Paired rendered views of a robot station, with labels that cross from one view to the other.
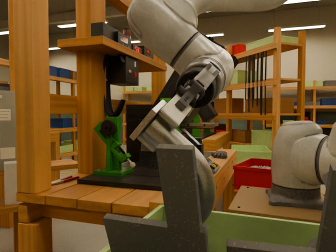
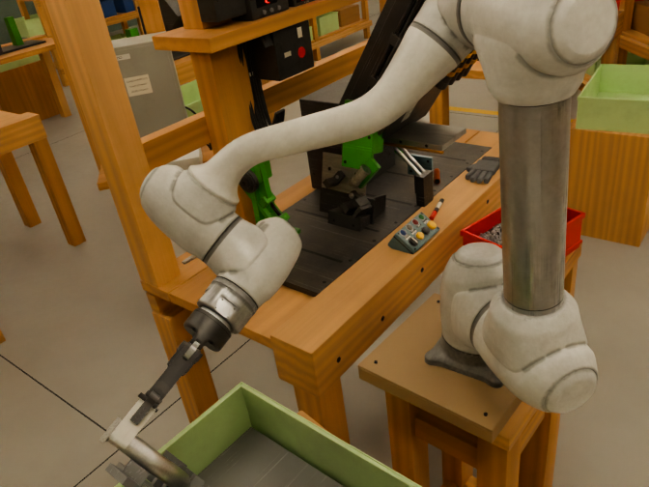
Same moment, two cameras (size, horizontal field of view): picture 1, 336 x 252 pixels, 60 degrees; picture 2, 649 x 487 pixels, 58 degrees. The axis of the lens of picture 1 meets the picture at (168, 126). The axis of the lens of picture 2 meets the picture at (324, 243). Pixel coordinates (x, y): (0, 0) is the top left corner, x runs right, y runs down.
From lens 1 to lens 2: 0.85 m
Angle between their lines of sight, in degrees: 36
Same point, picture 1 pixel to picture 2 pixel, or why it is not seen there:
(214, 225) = (286, 422)
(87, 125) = not seen: hidden behind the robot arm
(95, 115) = not seen: hidden behind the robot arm
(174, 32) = (189, 241)
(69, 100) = (191, 129)
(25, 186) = (147, 276)
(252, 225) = (317, 437)
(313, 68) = not seen: outside the picture
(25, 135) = (128, 221)
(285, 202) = (443, 363)
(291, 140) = (451, 289)
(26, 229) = (161, 321)
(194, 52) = (217, 265)
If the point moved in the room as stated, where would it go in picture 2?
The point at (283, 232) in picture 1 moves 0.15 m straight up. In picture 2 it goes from (343, 455) to (333, 396)
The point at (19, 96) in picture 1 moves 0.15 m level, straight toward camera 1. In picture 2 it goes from (107, 171) to (96, 194)
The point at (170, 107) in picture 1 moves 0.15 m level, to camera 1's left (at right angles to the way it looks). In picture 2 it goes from (122, 427) to (42, 410)
